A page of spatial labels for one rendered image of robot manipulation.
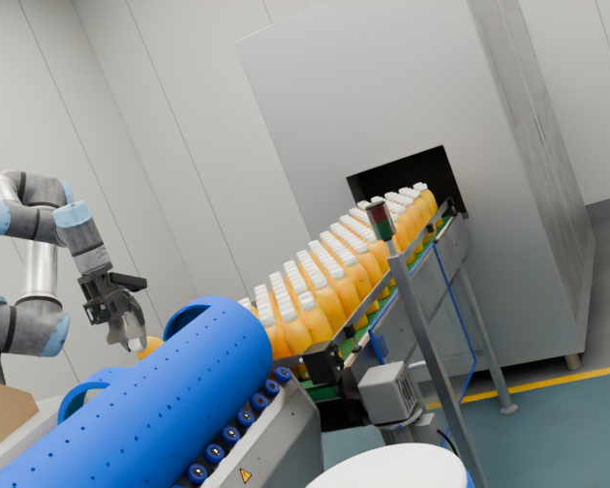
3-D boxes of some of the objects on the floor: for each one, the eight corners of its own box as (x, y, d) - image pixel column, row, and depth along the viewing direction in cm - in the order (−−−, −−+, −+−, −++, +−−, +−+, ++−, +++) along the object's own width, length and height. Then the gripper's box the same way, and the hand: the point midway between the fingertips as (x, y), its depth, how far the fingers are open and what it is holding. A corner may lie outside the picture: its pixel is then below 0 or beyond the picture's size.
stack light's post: (506, 582, 230) (385, 259, 211) (508, 573, 233) (389, 255, 215) (520, 581, 228) (398, 256, 210) (521, 572, 231) (402, 251, 213)
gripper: (63, 282, 164) (102, 367, 168) (101, 270, 159) (140, 357, 163) (87, 268, 172) (124, 350, 176) (124, 257, 167) (162, 341, 170)
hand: (137, 343), depth 171 cm, fingers closed on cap, 4 cm apart
